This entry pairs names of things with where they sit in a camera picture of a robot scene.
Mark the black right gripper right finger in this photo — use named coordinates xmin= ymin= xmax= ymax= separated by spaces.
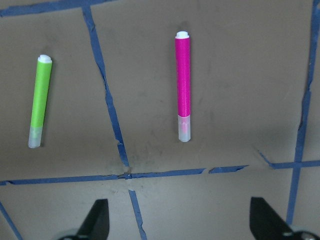
xmin=249 ymin=197 xmax=294 ymax=240

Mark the pink pen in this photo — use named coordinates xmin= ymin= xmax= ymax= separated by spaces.
xmin=175 ymin=31 xmax=191 ymax=143

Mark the green pen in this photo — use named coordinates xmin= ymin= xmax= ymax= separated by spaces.
xmin=28 ymin=54 xmax=53 ymax=149

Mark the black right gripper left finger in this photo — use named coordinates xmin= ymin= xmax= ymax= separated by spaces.
xmin=75 ymin=199 xmax=110 ymax=240

